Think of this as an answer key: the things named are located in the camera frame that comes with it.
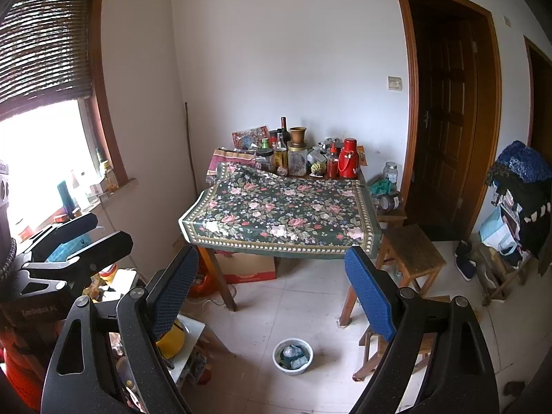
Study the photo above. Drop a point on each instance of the wooden window frame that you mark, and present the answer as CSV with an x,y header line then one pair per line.
x,y
110,129

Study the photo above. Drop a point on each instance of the dark blue shoe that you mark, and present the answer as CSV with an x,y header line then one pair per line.
x,y
465,263

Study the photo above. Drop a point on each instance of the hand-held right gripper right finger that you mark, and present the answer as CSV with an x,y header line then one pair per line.
x,y
371,297

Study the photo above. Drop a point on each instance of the wooden table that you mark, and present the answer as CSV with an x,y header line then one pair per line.
x,y
224,280

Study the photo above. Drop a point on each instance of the small wooden side stool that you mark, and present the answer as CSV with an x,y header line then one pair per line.
x,y
391,218

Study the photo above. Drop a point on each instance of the brown ceramic vase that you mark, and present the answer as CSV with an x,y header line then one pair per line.
x,y
298,136

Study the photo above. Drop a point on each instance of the person's orange clothing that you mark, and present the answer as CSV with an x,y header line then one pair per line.
x,y
21,371

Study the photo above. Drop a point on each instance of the yellow label liquor bottle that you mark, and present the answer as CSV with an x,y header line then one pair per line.
x,y
281,153

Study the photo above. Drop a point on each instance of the clear glass jar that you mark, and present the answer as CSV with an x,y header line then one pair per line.
x,y
390,172

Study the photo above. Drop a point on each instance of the white plastic basin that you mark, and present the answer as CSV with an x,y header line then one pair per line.
x,y
278,368

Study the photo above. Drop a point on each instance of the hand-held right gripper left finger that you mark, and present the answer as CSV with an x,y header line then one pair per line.
x,y
172,293

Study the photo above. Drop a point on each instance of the red tin can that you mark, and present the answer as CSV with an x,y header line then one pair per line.
x,y
273,136

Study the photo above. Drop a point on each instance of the blue printed sack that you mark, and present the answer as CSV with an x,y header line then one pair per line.
x,y
71,248

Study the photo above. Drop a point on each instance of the thin wooden stick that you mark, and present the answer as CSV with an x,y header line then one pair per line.
x,y
188,138

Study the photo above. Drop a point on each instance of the cardboard box red print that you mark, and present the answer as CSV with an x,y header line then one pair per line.
x,y
246,267

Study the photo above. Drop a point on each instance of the bamboo window blind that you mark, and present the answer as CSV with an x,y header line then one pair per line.
x,y
43,39

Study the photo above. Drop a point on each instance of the maroon striped bag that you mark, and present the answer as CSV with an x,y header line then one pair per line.
x,y
228,159

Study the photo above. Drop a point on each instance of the low wooden rack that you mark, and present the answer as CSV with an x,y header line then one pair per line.
x,y
502,276

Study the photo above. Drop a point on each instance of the red snack packet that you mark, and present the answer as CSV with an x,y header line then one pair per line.
x,y
248,136

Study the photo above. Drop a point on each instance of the dark teal bottle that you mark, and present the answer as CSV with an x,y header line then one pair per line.
x,y
64,196

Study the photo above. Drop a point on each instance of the yellow oil bottle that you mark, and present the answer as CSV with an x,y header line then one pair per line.
x,y
111,180

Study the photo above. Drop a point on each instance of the red sauce bottle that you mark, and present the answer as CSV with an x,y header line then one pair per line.
x,y
332,166

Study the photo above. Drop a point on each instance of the dark green glass bottle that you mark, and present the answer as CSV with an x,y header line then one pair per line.
x,y
100,158

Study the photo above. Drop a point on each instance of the tall wooden stool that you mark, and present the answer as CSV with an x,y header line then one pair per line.
x,y
412,248

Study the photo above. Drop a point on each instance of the green cap bottle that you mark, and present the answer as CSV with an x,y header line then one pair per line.
x,y
264,143

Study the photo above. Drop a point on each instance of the glass jar gold lid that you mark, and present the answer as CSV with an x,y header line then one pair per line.
x,y
297,161

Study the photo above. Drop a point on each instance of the white board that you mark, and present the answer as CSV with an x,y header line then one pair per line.
x,y
202,336

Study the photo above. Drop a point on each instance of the red lidded plastic jar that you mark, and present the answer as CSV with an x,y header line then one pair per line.
x,y
108,272

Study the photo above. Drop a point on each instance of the red thermos flask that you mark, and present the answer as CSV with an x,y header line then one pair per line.
x,y
348,161

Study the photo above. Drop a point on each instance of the narrow wooden door frame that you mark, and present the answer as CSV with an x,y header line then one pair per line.
x,y
529,95

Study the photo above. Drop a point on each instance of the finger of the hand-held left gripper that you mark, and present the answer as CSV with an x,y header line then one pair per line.
x,y
99,252
64,230

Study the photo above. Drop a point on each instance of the green cloth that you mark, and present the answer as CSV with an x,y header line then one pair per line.
x,y
381,186

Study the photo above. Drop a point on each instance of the green custard apple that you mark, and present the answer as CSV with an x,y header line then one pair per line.
x,y
318,168

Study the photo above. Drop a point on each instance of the metal tin jar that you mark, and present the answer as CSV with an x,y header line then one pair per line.
x,y
390,202

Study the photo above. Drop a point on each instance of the yellow hard hat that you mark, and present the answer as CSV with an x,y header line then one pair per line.
x,y
172,343

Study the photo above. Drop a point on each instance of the clear jar black lid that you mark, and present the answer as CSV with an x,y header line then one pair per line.
x,y
264,161

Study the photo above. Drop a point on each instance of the dark wine bottle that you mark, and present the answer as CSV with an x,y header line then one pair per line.
x,y
283,131

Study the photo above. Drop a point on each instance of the beige light switch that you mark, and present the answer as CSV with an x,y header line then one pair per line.
x,y
394,83

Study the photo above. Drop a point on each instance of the dark wooden door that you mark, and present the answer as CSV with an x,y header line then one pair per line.
x,y
448,129

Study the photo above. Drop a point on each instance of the red plastic bag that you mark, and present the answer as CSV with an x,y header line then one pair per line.
x,y
200,285

